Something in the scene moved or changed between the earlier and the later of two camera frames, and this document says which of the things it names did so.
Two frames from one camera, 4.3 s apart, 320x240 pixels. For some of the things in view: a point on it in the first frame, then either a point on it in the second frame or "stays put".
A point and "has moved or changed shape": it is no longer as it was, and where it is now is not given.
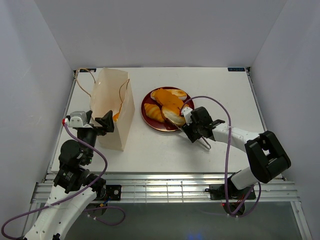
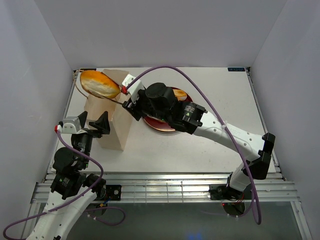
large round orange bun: (172, 112) has moved or changed shape
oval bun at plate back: (180, 93) stays put
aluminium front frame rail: (179, 186) stays put
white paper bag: (110, 89) stays put
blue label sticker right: (236, 69) stays put
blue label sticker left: (87, 70) stays put
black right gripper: (187, 130) -> (133, 108)
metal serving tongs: (208, 144) -> (119, 98)
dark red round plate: (165, 126) stays put
